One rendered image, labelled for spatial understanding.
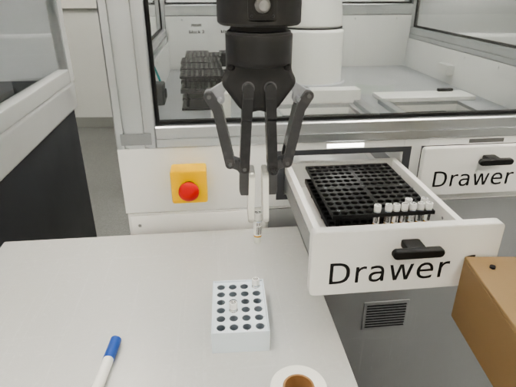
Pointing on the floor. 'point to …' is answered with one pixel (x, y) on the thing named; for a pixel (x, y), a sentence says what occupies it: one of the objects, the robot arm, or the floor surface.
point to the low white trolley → (157, 310)
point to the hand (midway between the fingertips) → (258, 193)
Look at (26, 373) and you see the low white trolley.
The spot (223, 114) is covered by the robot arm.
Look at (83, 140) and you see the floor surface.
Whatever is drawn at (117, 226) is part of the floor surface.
